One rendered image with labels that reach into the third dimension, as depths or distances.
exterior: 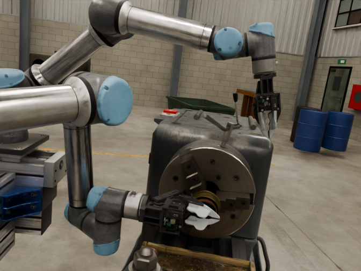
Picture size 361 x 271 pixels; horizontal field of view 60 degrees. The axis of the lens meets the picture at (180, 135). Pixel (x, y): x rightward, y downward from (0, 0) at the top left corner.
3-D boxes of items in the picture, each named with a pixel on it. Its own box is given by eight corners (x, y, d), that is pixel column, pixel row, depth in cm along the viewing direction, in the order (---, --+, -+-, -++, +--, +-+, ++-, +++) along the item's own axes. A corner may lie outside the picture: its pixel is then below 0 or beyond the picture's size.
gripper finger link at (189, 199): (201, 216, 85) (171, 211, 86) (202, 214, 87) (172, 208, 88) (204, 201, 84) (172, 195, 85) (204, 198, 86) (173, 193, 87)
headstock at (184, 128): (164, 172, 181) (172, 106, 173) (247, 186, 176) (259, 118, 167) (136, 219, 123) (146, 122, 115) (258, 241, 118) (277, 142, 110)
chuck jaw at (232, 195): (216, 185, 103) (253, 188, 101) (215, 199, 104) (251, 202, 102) (215, 198, 92) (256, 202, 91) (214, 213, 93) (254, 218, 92)
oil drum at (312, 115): (288, 144, 738) (295, 107, 720) (310, 146, 749) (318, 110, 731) (301, 151, 681) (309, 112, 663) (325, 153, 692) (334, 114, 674)
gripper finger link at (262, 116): (260, 141, 101) (258, 113, 99) (259, 137, 107) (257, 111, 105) (271, 140, 100) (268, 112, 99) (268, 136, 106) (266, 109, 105)
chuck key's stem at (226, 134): (217, 153, 104) (229, 121, 101) (223, 156, 103) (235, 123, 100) (215, 154, 102) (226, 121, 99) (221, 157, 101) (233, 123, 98)
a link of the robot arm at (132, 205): (131, 211, 91) (133, 185, 90) (146, 213, 91) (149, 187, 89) (122, 222, 84) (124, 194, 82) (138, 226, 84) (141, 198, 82)
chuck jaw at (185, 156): (195, 186, 104) (179, 155, 103) (209, 180, 103) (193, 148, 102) (192, 199, 93) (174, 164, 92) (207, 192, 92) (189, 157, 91)
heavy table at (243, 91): (231, 118, 1070) (236, 88, 1049) (243, 119, 1078) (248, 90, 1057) (248, 127, 916) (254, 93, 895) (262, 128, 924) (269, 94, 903)
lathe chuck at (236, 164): (153, 208, 114) (179, 128, 107) (235, 238, 112) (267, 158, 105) (147, 220, 106) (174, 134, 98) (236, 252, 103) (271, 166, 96)
